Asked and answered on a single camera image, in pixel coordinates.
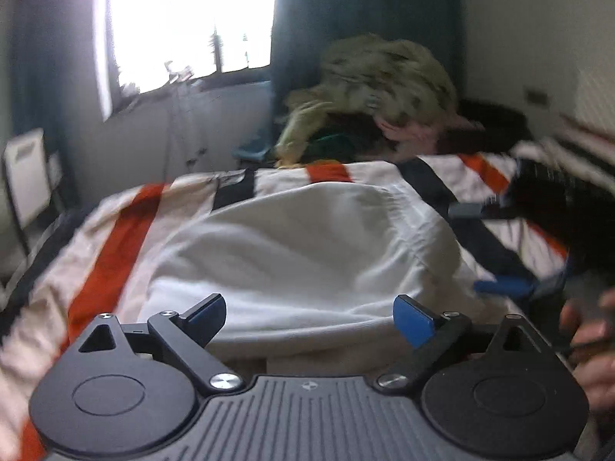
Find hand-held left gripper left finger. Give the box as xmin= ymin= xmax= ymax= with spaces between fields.
xmin=78 ymin=293 xmax=244 ymax=397

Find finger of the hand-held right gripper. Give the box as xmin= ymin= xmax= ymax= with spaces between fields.
xmin=473 ymin=275 xmax=568 ymax=299
xmin=447 ymin=201 xmax=519 ymax=222

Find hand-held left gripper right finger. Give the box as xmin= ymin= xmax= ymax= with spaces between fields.
xmin=376 ymin=294 xmax=545 ymax=391

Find white garment with dark trim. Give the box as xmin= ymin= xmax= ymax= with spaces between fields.
xmin=143 ymin=179 xmax=511 ymax=352

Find dark green clothes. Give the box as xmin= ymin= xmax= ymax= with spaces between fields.
xmin=306 ymin=112 xmax=401 ymax=165

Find person's right hand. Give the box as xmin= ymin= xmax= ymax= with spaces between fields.
xmin=559 ymin=287 xmax=615 ymax=416

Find black armchair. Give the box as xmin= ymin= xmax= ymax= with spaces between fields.
xmin=436 ymin=98 xmax=535 ymax=158

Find pink cloth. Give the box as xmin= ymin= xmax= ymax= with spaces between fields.
xmin=379 ymin=114 xmax=482 ymax=155

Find striped orange black blanket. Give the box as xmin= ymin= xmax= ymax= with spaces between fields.
xmin=0 ymin=150 xmax=615 ymax=461

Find blue plastic stool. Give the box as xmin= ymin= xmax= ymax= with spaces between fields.
xmin=233 ymin=133 xmax=278 ymax=165

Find cream printed fleece blanket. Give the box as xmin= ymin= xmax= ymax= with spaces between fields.
xmin=273 ymin=33 xmax=460 ymax=170

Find white garment steamer stand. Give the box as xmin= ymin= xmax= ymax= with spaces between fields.
xmin=160 ymin=60 xmax=203 ymax=177

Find white and black chair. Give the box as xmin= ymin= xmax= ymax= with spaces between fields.
xmin=2 ymin=127 xmax=66 ymax=270

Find blue curtain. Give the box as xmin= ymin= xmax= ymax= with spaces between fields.
xmin=268 ymin=0 xmax=465 ymax=155
xmin=10 ymin=0 xmax=115 ymax=203

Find window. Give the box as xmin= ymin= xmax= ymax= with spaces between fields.
xmin=93 ymin=0 xmax=280 ymax=122

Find dark wall switch plate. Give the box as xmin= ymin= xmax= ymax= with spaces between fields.
xmin=523 ymin=87 xmax=552 ymax=107

